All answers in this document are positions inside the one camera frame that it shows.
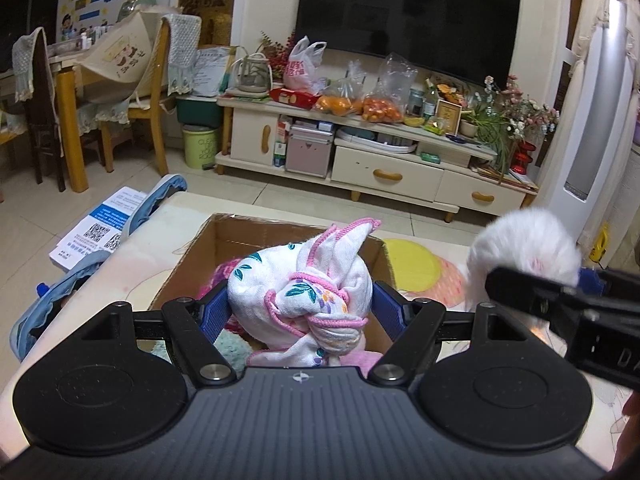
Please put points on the standing air conditioner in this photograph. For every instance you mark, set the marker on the standing air conditioner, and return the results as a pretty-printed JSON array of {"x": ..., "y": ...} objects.
[{"x": 595, "y": 120}]

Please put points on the white floral cloth pink trim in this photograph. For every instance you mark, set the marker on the white floral cloth pink trim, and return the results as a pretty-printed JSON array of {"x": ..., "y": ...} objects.
[{"x": 300, "y": 270}]

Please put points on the small green box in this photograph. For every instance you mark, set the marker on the small green box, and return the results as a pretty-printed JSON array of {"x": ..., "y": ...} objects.
[{"x": 431, "y": 158}]

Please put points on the milk carton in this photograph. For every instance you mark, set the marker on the milk carton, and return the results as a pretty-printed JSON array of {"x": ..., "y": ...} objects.
[{"x": 282, "y": 140}]

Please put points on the gold picture frame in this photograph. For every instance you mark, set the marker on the gold picture frame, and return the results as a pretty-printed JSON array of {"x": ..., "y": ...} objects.
[{"x": 447, "y": 115}]

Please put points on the red berry branches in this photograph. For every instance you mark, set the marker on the red berry branches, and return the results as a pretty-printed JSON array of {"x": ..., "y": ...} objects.
[{"x": 277, "y": 52}]

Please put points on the bag of small tangerines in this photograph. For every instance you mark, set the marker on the bag of small tangerines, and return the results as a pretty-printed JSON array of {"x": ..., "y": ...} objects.
[{"x": 382, "y": 107}]

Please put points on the black television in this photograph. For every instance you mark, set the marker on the black television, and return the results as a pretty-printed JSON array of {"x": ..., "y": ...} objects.
[{"x": 405, "y": 10}]

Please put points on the white paper notice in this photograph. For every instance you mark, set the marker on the white paper notice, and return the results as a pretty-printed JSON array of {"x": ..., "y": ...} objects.
[{"x": 210, "y": 72}]

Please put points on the green glass bottle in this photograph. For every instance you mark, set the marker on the green glass bottle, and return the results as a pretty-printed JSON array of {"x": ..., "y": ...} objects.
[{"x": 430, "y": 100}]

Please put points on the beige tote bag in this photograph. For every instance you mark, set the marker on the beige tote bag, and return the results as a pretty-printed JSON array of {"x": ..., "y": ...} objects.
[{"x": 120, "y": 60}]

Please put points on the pink artificial flowers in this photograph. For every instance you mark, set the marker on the pink artificial flowers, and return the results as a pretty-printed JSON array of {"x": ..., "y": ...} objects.
[{"x": 535, "y": 110}]

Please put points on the wooden chair with lace cover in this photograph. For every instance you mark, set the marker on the wooden chair with lace cover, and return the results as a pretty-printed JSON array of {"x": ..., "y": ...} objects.
[{"x": 150, "y": 105}]

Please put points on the teal fuzzy knit item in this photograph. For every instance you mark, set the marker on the teal fuzzy knit item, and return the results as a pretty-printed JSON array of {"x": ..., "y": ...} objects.
[{"x": 232, "y": 347}]

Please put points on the bag of large oranges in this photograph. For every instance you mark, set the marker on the bag of large oranges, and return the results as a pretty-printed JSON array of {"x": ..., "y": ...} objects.
[{"x": 337, "y": 102}]

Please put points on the green potted plant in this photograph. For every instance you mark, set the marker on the green potted plant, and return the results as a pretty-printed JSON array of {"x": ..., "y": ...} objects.
[{"x": 482, "y": 120}]

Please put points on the blue denim cloth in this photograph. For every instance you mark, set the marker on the blue denim cloth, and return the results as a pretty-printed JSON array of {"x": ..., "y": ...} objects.
[{"x": 150, "y": 200}]

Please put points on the magenta knit hat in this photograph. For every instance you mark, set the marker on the magenta knit hat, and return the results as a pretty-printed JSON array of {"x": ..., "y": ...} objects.
[{"x": 220, "y": 272}]

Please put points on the pink printed blanket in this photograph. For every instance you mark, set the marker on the pink printed blanket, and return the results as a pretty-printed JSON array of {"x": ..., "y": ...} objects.
[{"x": 440, "y": 270}]

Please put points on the cardboard box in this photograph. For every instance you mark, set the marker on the cardboard box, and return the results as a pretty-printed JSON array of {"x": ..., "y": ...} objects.
[{"x": 240, "y": 240}]

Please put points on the glass kettle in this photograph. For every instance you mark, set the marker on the glass kettle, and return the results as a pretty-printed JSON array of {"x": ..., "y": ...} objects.
[{"x": 252, "y": 75}]

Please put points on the cream television cabinet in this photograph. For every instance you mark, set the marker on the cream television cabinet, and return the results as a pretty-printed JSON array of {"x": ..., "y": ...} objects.
[{"x": 385, "y": 170}]

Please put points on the stack of white trays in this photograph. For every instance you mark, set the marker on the stack of white trays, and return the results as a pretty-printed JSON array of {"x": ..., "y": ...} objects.
[{"x": 375, "y": 142}]

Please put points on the white plastic bag red print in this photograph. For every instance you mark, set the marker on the white plastic bag red print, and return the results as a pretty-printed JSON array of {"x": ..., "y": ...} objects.
[{"x": 302, "y": 67}]

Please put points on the pink metal case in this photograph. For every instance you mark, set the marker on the pink metal case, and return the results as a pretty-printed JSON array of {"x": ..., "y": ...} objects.
[{"x": 307, "y": 152}]

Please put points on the white fluffy cloth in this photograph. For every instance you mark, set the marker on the white fluffy cloth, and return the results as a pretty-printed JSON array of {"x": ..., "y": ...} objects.
[{"x": 520, "y": 240}]

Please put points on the green trash bin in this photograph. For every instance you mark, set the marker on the green trash bin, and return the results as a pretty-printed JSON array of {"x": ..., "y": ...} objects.
[{"x": 200, "y": 147}]

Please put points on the green storage box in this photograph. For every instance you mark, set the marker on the green storage box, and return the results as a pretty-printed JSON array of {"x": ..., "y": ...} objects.
[{"x": 197, "y": 112}]

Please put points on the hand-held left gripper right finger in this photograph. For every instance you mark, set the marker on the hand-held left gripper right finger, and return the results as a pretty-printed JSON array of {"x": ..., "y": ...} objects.
[{"x": 390, "y": 310}]

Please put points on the bananas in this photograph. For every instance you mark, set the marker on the bananas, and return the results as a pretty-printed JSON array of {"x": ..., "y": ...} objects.
[{"x": 414, "y": 121}]

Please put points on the white printed paper box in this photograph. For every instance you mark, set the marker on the white printed paper box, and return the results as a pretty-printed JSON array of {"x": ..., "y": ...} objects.
[{"x": 100, "y": 225}]

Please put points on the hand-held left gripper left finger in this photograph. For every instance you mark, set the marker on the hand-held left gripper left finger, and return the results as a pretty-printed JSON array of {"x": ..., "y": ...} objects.
[{"x": 215, "y": 310}]

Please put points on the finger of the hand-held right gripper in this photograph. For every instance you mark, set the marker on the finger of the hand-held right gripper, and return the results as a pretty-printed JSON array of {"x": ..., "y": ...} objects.
[
  {"x": 535, "y": 292},
  {"x": 595, "y": 280}
]

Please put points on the wooden dining table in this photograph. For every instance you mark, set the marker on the wooden dining table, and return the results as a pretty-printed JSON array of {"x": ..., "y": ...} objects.
[{"x": 67, "y": 110}]

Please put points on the red flat box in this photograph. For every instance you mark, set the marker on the red flat box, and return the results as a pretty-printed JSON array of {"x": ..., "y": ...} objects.
[{"x": 292, "y": 97}]

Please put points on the dark chair with lace cover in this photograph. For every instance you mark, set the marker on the dark chair with lace cover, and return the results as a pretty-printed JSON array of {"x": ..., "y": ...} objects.
[{"x": 37, "y": 85}]

